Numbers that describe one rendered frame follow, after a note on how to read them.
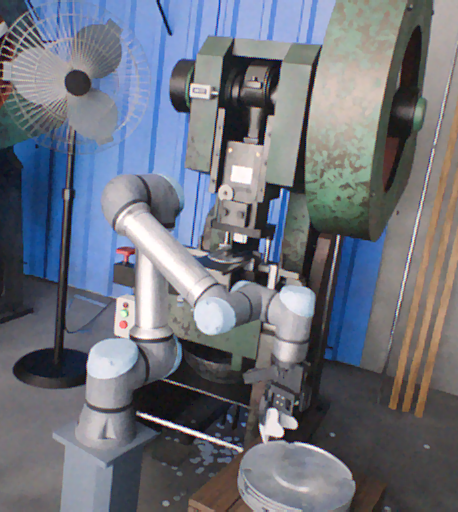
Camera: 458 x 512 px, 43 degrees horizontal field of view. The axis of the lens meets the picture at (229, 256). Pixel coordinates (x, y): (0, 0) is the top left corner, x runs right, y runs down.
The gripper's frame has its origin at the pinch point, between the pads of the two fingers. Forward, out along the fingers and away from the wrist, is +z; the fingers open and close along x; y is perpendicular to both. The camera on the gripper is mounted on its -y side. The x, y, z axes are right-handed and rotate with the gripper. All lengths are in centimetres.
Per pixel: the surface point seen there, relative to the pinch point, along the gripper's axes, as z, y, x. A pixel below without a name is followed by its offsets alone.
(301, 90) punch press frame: -79, -40, 52
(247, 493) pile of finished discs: 19.4, -4.9, 2.3
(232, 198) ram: -42, -61, 51
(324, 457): 17.3, 0.7, 28.3
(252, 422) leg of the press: 25, -31, 38
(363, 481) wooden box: 21.8, 10.4, 34.0
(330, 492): 17.4, 9.8, 16.3
